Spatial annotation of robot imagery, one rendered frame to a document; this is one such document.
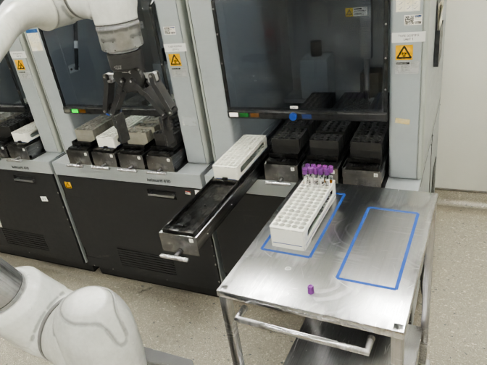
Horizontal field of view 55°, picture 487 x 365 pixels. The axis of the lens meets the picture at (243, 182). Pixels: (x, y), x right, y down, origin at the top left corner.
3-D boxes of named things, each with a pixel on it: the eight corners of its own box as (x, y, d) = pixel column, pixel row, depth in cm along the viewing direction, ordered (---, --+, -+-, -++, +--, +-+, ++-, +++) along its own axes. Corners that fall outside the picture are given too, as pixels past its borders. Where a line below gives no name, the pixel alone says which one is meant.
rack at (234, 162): (246, 148, 198) (244, 134, 195) (268, 148, 193) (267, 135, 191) (214, 181, 174) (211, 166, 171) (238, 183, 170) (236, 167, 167)
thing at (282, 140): (301, 151, 183) (301, 137, 180) (300, 153, 181) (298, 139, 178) (274, 150, 187) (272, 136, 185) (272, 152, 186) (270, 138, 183)
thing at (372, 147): (383, 156, 170) (383, 141, 167) (382, 158, 168) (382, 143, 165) (351, 154, 175) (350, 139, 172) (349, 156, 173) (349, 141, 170)
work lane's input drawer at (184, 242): (247, 158, 204) (244, 139, 200) (277, 160, 199) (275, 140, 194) (155, 258, 147) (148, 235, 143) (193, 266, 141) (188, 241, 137)
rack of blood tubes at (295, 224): (306, 193, 154) (305, 177, 151) (336, 196, 149) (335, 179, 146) (270, 245, 131) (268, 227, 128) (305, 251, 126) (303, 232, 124)
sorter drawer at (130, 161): (193, 114, 267) (190, 98, 263) (215, 114, 262) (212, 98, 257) (114, 172, 210) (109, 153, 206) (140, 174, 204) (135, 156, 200)
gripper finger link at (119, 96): (125, 81, 102) (119, 77, 102) (110, 119, 109) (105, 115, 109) (135, 76, 105) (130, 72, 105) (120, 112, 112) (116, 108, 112)
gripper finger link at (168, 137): (165, 112, 106) (168, 112, 106) (172, 141, 110) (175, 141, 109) (158, 117, 104) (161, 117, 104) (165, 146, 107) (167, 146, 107)
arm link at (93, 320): (114, 416, 96) (82, 338, 86) (55, 385, 105) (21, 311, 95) (163, 358, 108) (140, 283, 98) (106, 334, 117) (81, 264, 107)
